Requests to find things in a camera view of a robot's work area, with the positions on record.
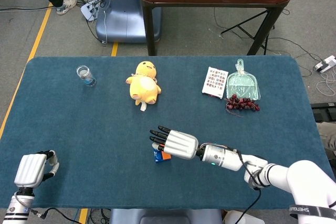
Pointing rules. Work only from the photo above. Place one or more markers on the clear jar with label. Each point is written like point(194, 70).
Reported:
point(88, 78)

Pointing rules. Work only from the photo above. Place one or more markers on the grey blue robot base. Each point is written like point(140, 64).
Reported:
point(165, 217)

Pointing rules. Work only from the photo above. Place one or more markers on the white power strip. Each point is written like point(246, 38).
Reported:
point(89, 10)
point(326, 64)

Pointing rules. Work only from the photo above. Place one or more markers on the white mahjong print box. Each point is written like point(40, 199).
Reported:
point(215, 82)

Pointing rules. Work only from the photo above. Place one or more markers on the dark red grape bunch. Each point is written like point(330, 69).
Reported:
point(241, 104)

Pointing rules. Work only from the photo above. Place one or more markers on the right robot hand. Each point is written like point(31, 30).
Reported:
point(181, 144)

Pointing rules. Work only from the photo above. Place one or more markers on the green dustpan in plastic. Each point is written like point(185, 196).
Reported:
point(242, 85)

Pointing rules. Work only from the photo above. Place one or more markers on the yellow plush toy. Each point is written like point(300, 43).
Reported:
point(144, 87)

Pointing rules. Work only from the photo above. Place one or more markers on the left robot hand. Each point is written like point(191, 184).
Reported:
point(30, 169)

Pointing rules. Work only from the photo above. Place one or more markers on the blue building block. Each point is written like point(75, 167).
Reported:
point(158, 158)

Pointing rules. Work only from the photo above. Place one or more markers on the blue table cloth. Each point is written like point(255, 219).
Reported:
point(78, 129)

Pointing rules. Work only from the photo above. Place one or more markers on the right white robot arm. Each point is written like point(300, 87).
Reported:
point(309, 179)

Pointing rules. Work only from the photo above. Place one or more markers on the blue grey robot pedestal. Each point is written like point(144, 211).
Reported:
point(123, 22)

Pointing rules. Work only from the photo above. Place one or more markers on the black foot pedal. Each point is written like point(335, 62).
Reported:
point(325, 112)

